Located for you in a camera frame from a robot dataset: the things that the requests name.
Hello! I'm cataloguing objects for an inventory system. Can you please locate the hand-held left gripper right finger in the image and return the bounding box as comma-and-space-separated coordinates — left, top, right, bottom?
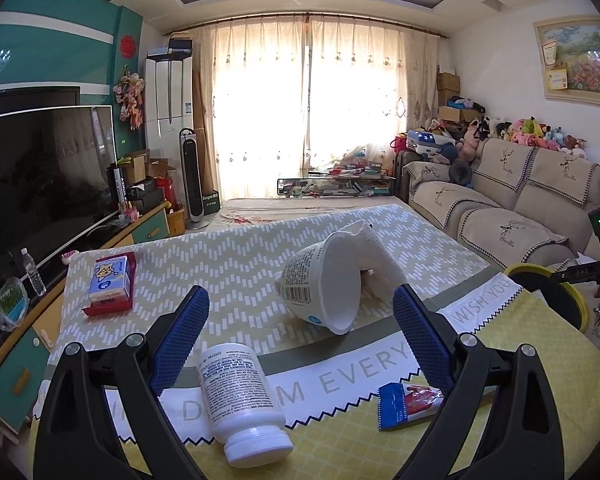
392, 284, 573, 480

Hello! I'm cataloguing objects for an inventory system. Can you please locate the cream curtain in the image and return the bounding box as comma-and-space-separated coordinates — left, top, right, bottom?
190, 15, 311, 201
307, 15, 441, 177

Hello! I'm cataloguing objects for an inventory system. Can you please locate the brown cardboard box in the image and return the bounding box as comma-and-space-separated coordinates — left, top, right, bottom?
125, 149, 151, 183

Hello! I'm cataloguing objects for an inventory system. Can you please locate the hanging flower decoration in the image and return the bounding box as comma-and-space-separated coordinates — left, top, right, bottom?
114, 71, 146, 131

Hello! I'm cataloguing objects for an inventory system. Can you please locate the glass coffee table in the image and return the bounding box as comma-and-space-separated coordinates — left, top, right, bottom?
276, 170, 396, 200

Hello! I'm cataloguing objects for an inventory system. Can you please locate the beige sofa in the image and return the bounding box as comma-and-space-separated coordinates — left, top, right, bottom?
395, 137, 600, 321

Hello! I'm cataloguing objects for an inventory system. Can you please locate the red box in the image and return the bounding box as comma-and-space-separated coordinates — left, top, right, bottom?
82, 252, 137, 317

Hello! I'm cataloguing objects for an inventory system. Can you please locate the red blue snack wrapper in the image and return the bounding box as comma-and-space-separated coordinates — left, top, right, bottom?
377, 381, 443, 432

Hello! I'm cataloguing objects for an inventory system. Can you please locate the black bin with yellow rim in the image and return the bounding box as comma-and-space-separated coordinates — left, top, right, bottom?
502, 262, 592, 333

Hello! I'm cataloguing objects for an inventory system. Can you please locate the white plastic bottle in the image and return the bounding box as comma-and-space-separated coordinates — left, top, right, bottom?
198, 342, 295, 468

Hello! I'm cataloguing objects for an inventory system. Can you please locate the clear water bottle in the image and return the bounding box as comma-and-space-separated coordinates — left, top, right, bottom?
21, 247, 47, 297

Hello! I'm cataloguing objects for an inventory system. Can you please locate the white standing air conditioner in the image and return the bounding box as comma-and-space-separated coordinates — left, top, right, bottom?
145, 55, 195, 211

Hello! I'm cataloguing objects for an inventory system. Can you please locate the blue tissue pack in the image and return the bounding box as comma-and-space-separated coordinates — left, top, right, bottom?
88, 255, 131, 307

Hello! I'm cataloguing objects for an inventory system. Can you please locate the white tissue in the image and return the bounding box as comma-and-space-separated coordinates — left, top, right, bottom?
347, 220, 408, 301

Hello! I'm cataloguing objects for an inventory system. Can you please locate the curtain rod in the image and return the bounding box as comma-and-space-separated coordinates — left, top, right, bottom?
162, 9, 448, 40

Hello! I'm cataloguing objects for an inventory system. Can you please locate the row of plush toys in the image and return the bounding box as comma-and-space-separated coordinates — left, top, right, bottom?
495, 116, 588, 161

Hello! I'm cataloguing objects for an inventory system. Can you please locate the blue star patterned bag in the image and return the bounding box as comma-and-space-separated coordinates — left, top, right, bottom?
407, 130, 443, 153

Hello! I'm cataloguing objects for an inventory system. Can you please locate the black tower fan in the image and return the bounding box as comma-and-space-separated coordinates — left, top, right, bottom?
179, 127, 208, 231

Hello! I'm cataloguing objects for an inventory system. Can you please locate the large curved television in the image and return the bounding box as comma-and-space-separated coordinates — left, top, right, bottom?
0, 105, 118, 306

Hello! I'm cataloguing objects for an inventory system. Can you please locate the framed landscape picture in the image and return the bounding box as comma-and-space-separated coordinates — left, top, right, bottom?
532, 14, 600, 108

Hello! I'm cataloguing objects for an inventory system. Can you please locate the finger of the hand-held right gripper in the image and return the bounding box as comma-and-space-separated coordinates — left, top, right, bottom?
554, 259, 600, 283

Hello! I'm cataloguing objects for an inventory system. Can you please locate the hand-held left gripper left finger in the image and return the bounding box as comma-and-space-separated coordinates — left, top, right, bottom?
32, 285, 211, 480

